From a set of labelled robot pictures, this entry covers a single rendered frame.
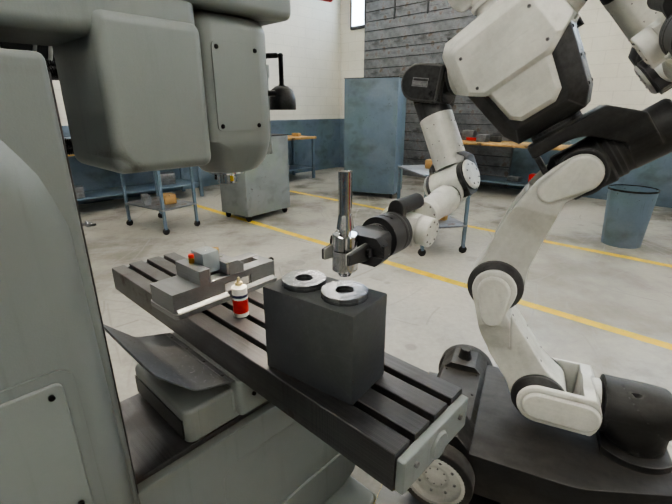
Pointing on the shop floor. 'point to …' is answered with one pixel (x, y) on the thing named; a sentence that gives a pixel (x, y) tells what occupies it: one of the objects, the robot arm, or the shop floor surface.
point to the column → (50, 315)
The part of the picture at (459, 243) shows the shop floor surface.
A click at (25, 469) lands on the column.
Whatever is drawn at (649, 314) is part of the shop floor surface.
